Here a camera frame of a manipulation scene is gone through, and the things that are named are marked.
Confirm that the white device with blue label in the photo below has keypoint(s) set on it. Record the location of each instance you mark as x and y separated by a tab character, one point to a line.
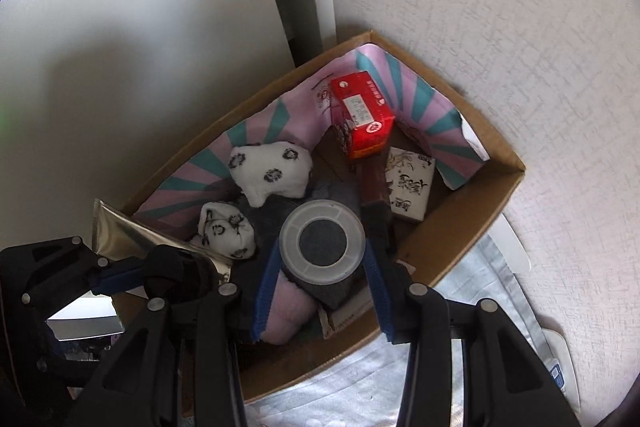
557	374

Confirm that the white black-printed sock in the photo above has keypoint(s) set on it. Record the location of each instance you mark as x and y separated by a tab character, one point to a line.
270	172
225	232

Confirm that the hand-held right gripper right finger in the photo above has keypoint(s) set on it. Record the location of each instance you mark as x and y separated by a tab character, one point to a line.
382	297

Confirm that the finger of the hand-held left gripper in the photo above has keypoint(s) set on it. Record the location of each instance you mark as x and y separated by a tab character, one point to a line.
120	278
180	274

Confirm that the dark grey cloth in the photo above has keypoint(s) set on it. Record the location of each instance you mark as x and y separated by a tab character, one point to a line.
270	219

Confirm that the dark brown packet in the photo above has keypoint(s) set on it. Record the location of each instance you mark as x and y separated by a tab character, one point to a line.
372	187

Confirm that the red carton box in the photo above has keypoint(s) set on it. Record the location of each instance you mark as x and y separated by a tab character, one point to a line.
362	112

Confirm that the pink fuzzy sock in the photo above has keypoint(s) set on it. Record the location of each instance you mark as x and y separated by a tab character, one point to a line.
292	312

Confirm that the round clear plastic container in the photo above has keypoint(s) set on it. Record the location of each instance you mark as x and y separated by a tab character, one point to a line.
300	227

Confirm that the pink teal striped paper liner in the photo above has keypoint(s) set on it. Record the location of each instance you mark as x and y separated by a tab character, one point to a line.
430	107

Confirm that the white black-printed tissue packet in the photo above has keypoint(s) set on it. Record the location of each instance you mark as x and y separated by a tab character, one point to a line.
410	187

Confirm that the light blue printed cloth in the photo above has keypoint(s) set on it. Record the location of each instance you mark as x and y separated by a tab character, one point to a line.
350	387

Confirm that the silver foil packet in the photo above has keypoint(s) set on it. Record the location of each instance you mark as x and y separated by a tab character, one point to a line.
115	232

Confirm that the cardboard box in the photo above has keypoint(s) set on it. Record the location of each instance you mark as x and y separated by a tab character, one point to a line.
465	217

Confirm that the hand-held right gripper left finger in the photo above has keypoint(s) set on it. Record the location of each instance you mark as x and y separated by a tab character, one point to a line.
267	292

